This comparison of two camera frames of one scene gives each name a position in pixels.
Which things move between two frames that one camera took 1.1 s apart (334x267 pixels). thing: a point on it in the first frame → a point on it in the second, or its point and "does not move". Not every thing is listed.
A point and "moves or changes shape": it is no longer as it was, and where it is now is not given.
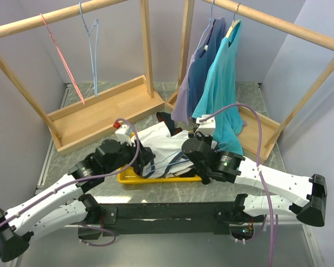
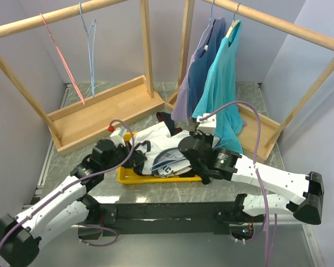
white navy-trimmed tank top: [170, 159] does not move
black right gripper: [199, 136] does not move
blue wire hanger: [226, 144] moves or changes shape
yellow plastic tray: [128, 176] does not move
